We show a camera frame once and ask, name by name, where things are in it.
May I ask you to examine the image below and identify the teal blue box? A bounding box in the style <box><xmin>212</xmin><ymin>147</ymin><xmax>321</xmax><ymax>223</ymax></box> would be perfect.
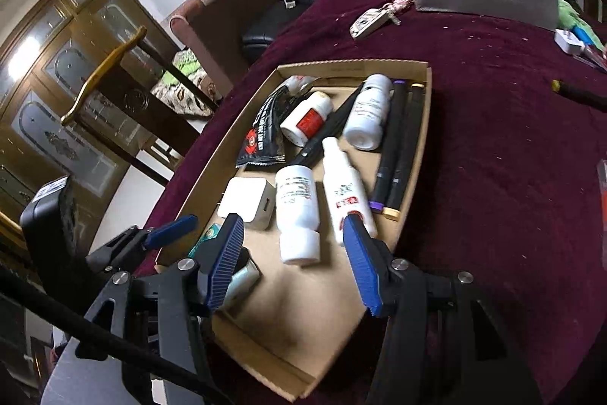
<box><xmin>188</xmin><ymin>214</ymin><xmax>261</xmax><ymax>312</ymax></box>

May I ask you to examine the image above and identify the white square charger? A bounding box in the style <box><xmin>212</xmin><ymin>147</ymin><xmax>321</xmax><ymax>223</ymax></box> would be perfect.
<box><xmin>217</xmin><ymin>177</ymin><xmax>276</xmax><ymax>230</ymax></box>

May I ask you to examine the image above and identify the black snack packet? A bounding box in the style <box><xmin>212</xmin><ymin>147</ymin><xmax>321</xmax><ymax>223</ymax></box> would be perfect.
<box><xmin>236</xmin><ymin>75</ymin><xmax>317</xmax><ymax>167</ymax></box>

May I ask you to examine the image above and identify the white bottle wide cap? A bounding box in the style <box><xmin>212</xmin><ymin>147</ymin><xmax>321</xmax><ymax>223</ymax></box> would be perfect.
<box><xmin>276</xmin><ymin>165</ymin><xmax>321</xmax><ymax>266</ymax></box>

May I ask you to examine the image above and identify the black marker purple cap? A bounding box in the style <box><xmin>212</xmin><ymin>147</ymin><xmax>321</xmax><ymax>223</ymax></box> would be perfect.
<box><xmin>370</xmin><ymin>80</ymin><xmax>406</xmax><ymax>213</ymax></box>

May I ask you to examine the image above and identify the white dropper bottle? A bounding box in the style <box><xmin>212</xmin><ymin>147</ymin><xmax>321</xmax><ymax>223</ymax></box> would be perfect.
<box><xmin>322</xmin><ymin>137</ymin><xmax>377</xmax><ymax>246</ymax></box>

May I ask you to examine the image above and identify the black marker yellow tip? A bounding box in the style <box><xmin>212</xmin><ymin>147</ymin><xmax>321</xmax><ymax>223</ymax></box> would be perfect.
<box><xmin>383</xmin><ymin>83</ymin><xmax>425</xmax><ymax>220</ymax></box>

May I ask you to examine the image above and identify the small white red-label bottle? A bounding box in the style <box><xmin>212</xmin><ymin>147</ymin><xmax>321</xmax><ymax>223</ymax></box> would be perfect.
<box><xmin>280</xmin><ymin>91</ymin><xmax>333</xmax><ymax>148</ymax></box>

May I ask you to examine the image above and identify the large white bottle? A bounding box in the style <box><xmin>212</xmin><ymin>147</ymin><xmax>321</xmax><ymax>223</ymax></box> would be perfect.
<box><xmin>343</xmin><ymin>73</ymin><xmax>393</xmax><ymax>151</ymax></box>

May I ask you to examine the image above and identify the wooden cabinet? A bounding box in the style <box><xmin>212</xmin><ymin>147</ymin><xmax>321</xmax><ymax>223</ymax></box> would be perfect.
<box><xmin>1</xmin><ymin>0</ymin><xmax>182</xmax><ymax>249</ymax></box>

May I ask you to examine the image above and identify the cardboard tray box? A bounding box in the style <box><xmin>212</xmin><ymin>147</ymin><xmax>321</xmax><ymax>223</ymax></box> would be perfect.
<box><xmin>178</xmin><ymin>60</ymin><xmax>432</xmax><ymax>401</ymax></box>

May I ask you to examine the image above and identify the brown armchair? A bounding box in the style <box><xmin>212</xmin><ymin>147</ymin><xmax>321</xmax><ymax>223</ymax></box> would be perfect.
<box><xmin>169</xmin><ymin>0</ymin><xmax>279</xmax><ymax>96</ymax></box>

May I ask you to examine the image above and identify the black marker yellow cap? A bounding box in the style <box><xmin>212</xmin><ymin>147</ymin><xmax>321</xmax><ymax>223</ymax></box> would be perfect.
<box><xmin>550</xmin><ymin>79</ymin><xmax>607</xmax><ymax>113</ymax></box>

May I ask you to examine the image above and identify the white key fob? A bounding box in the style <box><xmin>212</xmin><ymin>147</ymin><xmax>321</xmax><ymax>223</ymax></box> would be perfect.
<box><xmin>349</xmin><ymin>4</ymin><xmax>400</xmax><ymax>40</ymax></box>

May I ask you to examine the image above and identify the white small box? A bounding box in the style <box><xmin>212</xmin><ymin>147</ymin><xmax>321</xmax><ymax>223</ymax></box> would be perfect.
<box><xmin>555</xmin><ymin>29</ymin><xmax>584</xmax><ymax>55</ymax></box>

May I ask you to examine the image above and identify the green plastic bag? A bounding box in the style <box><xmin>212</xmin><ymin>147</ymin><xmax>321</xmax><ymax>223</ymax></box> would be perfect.
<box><xmin>558</xmin><ymin>0</ymin><xmax>604</xmax><ymax>50</ymax></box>

